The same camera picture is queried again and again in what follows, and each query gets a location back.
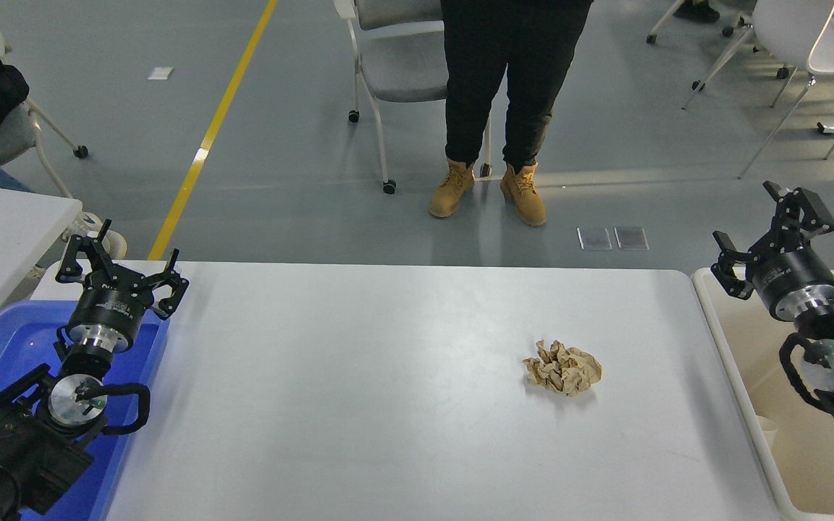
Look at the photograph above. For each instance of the grey chair with casters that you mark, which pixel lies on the grey chair with casters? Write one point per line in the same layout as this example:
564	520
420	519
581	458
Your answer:
737	4

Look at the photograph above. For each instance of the clear floor plate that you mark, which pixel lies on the clear floor plate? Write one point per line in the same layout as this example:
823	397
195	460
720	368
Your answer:
594	238
631	238

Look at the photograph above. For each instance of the large pale plastic bin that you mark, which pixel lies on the large pale plastic bin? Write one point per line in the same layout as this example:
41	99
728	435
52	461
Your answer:
750	362

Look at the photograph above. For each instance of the seated person's rolling chair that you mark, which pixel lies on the seated person's rolling chair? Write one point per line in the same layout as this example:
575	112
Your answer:
11	134

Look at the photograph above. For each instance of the grey padded rolling chair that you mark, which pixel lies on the grey padded rolling chair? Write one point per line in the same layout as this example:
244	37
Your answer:
402	69

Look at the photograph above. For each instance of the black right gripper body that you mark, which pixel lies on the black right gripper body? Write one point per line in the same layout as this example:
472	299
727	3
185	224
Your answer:
797	276

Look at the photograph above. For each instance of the white paper cup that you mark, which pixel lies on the white paper cup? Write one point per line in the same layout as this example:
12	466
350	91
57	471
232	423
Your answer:
766	433

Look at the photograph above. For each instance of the blue plastic tray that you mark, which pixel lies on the blue plastic tray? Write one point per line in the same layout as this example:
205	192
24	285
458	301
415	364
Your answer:
11	340

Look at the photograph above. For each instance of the tan paper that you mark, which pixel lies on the tan paper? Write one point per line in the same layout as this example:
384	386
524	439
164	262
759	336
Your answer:
562	367

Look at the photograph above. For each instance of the standing person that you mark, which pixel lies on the standing person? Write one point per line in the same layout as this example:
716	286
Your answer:
511	72

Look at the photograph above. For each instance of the white plastic chair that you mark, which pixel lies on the white plastic chair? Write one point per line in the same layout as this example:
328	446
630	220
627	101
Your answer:
793	29

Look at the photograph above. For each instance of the person in dark shoes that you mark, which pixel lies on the person in dark shoes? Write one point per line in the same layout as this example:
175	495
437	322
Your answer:
696	10

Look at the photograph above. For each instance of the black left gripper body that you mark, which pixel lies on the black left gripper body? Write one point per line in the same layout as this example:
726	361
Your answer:
107	307

